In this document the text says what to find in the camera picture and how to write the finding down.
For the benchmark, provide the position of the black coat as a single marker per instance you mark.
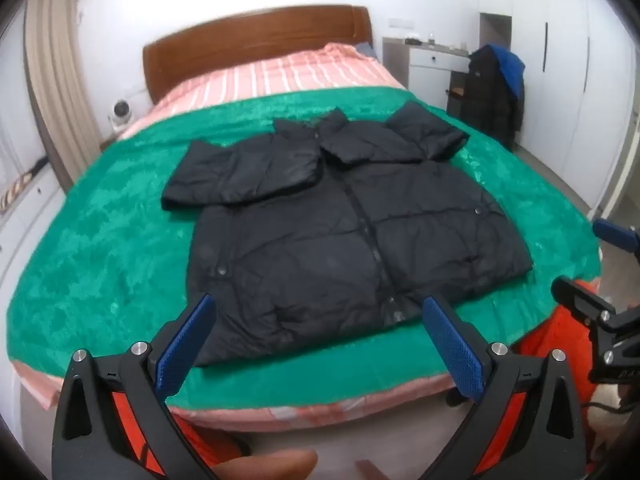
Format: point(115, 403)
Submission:
point(487, 95)

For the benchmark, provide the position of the small white fan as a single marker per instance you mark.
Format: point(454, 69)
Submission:
point(121, 112)

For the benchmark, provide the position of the beige curtain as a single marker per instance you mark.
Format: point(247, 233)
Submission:
point(60, 85)

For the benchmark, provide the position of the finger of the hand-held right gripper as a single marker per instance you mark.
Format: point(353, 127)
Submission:
point(617, 235)
point(582, 302)

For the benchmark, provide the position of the black puffer jacket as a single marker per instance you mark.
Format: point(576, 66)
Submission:
point(300, 240)

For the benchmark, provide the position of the grey pillow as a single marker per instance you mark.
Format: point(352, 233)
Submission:
point(367, 50)

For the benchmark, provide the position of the person's orange trousers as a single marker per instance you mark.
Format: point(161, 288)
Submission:
point(570, 335)

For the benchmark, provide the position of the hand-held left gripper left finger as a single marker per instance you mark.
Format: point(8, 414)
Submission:
point(182, 347)

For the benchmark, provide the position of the white window cabinet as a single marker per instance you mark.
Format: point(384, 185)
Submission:
point(25, 230)

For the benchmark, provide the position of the person's left hand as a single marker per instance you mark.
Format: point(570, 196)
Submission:
point(270, 465)

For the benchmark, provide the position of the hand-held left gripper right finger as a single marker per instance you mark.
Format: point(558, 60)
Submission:
point(455, 347)

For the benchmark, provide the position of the white desk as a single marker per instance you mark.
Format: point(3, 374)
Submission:
point(430, 60)

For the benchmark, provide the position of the white wardrobe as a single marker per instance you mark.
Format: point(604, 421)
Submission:
point(565, 60)

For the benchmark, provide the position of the green blanket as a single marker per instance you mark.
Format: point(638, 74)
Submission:
point(100, 240)

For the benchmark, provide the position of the pink striped bed sheet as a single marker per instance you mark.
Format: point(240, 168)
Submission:
point(280, 75)

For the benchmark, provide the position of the wooden headboard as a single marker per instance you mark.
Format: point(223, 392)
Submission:
point(250, 40)

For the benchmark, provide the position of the blue garment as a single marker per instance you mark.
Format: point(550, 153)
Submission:
point(512, 72)

